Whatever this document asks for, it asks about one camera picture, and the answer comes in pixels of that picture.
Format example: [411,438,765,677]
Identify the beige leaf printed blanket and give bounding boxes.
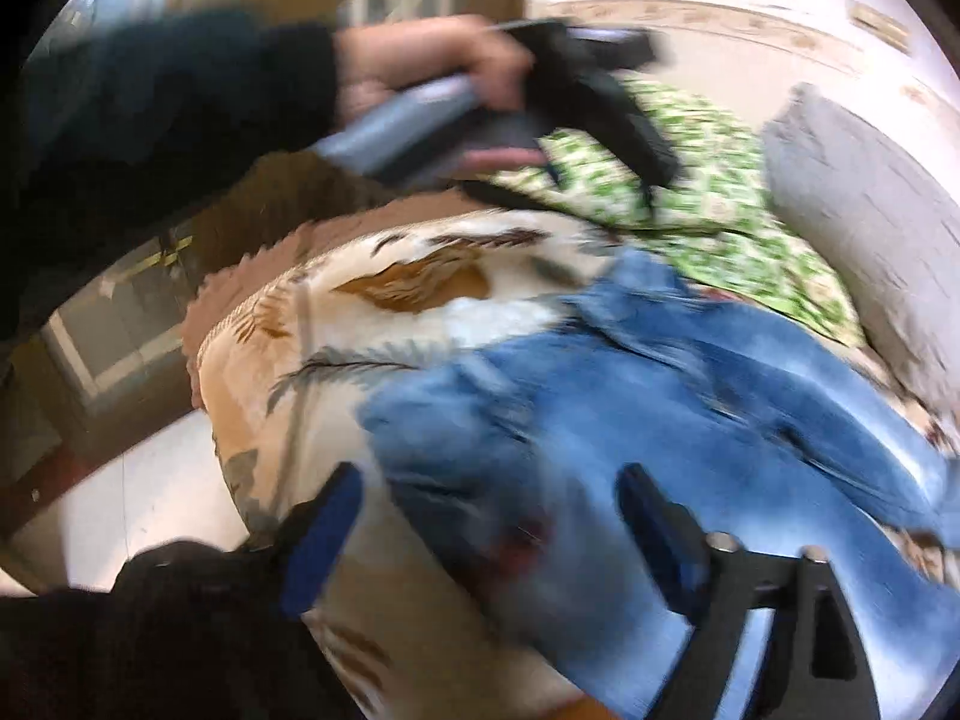
[187,206,960,720]

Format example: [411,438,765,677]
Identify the blue denim pants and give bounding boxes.
[358,247,960,720]

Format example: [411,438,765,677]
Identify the person's dark clothing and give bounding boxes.
[0,538,353,720]

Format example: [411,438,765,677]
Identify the green patterned quilt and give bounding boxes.
[480,77,865,347]

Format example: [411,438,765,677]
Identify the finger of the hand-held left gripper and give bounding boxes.
[598,77,680,188]

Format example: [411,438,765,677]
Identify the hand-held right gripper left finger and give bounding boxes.
[247,461,366,620]

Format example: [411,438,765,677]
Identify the person's left forearm dark sleeve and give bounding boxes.
[0,6,340,350]

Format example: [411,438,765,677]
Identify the person's left hand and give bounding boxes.
[336,13,546,172]

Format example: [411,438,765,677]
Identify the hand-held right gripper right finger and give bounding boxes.
[616,463,883,720]

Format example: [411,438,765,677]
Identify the grey pillow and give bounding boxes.
[761,81,960,415]

